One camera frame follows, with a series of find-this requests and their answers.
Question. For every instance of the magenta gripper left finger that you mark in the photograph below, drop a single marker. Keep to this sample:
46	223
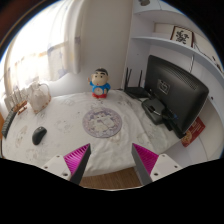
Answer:
70	167

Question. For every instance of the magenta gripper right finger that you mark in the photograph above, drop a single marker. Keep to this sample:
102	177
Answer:
152	167

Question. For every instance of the black computer mouse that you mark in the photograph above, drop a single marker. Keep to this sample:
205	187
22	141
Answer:
38	135

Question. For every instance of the round purple mouse pad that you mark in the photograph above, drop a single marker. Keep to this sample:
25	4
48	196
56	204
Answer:
102	122

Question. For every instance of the black computer monitor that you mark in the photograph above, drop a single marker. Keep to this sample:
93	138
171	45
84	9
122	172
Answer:
181	94

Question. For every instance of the red booklet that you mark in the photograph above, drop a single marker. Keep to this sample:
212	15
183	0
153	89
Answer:
193	132

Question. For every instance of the white patterned tablecloth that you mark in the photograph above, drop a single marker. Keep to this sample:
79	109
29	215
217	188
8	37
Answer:
62	119

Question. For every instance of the black wifi router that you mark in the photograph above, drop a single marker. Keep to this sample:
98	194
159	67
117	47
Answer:
134	92

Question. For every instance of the white glass teapot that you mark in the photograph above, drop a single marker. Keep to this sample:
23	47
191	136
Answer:
38	96

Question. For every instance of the black keyboard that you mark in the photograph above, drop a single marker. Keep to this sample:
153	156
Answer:
8	122

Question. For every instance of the cartoon boy figurine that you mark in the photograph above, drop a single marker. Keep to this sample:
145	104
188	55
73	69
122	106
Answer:
99	83

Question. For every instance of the white curtain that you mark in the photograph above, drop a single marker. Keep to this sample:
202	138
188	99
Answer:
46	47

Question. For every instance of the framed calligraphy picture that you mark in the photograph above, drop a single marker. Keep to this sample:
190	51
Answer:
182	35

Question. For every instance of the white wall shelf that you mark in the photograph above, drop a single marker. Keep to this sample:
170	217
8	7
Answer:
187	51

